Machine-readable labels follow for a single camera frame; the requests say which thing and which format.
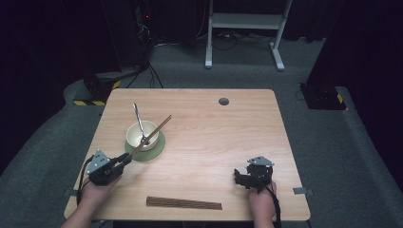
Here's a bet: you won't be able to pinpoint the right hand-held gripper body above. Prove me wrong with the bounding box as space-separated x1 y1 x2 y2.
240 155 276 193

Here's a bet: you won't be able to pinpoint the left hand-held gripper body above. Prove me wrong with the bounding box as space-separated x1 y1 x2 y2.
85 149 127 187

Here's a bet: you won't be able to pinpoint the cream ceramic bowl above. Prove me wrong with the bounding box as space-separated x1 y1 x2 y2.
125 120 161 152

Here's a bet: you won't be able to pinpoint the single brown wooden chopstick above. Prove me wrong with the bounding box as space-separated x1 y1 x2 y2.
128 114 173 159

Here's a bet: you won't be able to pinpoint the row of brown chopsticks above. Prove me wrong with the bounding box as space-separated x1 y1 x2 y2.
145 196 223 211

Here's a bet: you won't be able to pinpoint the person's left hand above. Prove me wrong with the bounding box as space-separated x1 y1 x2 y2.
77 176 123 215

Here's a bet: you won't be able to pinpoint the person's right hand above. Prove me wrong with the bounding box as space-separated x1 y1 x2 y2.
247 180 278 219

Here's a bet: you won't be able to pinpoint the round green coaster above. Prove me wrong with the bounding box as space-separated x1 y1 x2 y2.
124 129 166 162

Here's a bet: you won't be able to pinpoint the metal spoon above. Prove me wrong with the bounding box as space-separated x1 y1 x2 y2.
132 103 151 146

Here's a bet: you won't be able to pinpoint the black stand with striped base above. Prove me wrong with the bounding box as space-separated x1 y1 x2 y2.
72 68 124 107

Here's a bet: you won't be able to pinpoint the black stand base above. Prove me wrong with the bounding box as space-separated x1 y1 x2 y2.
298 82 349 111

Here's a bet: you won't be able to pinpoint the dark equipment rack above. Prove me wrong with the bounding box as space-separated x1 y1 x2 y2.
131 0 157 69

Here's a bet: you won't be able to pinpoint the white metal stand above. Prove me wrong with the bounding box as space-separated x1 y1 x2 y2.
204 0 295 72

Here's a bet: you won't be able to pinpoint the left hand-held gripper cable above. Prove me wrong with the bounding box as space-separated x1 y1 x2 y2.
75 154 95 207

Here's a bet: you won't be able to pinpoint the hand-held gripper cable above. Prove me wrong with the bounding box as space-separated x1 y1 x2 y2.
252 170 283 228
75 154 95 207

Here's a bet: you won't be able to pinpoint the right hand-held gripper cable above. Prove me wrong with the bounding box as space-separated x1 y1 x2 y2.
252 170 283 228

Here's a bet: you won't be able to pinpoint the black floor cables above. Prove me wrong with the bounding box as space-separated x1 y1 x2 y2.
125 61 164 90

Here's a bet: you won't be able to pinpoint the cables under white stand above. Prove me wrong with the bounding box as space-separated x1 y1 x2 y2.
195 29 274 52

